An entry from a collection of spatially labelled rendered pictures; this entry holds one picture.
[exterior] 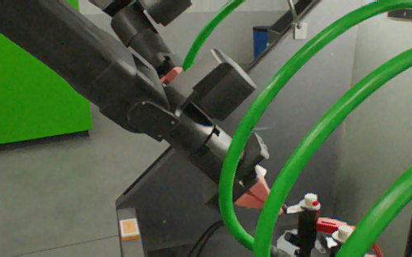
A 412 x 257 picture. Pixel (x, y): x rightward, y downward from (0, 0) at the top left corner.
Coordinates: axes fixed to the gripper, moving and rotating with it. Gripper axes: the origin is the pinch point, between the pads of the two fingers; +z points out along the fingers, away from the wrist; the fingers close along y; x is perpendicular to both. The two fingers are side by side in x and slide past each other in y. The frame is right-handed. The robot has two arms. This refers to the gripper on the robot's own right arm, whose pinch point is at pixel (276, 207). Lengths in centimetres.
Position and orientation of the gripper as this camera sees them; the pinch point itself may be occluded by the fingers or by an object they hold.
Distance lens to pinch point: 53.6
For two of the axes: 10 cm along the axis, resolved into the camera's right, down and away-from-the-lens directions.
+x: -0.4, -3.5, 9.4
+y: 7.0, -6.8, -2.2
